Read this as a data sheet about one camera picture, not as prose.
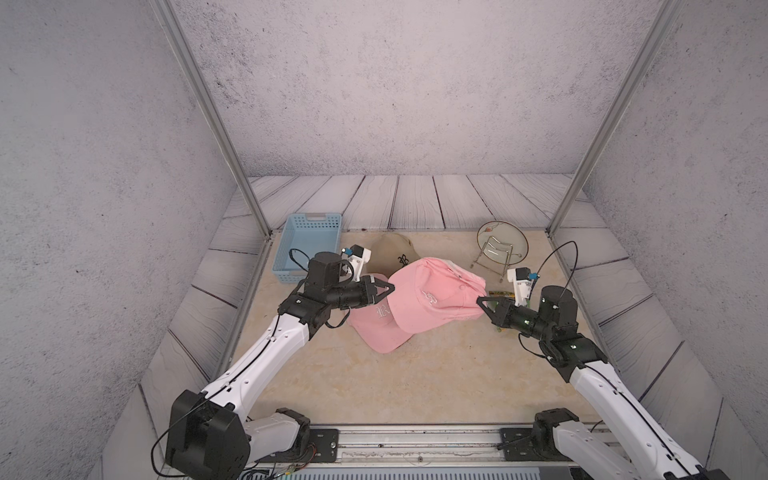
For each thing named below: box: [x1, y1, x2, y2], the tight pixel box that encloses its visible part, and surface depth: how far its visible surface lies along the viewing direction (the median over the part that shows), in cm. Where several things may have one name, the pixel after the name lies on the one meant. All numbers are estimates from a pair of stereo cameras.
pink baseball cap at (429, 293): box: [387, 257, 488, 335], surface depth 78 cm
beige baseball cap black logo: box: [364, 232, 421, 280], surface depth 107 cm
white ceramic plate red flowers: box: [477, 221, 529, 266], surface depth 103 cm
